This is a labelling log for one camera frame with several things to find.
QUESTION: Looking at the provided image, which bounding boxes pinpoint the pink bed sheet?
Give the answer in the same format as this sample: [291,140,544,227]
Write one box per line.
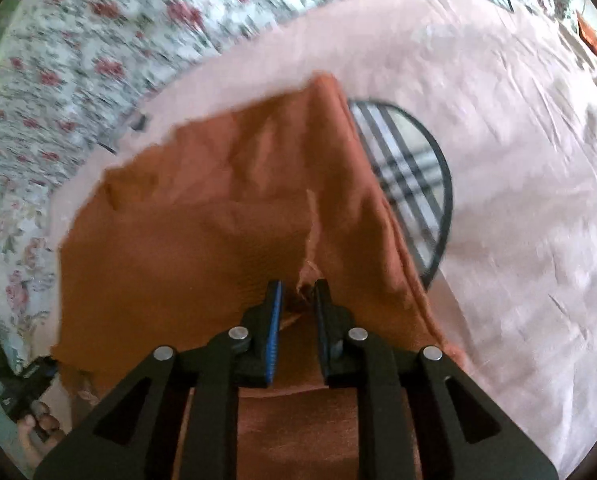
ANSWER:
[43,0,597,466]

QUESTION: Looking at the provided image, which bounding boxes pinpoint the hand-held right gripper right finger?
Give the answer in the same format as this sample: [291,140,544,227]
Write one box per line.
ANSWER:
[313,279,560,480]

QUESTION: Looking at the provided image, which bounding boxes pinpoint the floral bed cover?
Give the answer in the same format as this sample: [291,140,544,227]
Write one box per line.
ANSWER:
[0,0,597,411]

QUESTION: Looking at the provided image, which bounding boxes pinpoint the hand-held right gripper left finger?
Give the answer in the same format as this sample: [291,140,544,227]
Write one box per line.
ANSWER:
[32,279,284,480]

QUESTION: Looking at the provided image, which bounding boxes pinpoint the plaid patterned round plate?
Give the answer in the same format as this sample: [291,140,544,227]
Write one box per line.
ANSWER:
[346,100,454,292]

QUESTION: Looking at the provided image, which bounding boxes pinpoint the person's left hand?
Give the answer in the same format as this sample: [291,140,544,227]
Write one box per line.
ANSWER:
[16,402,68,467]

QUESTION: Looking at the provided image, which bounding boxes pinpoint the rust orange cloth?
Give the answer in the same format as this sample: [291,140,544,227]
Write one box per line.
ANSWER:
[51,74,467,480]

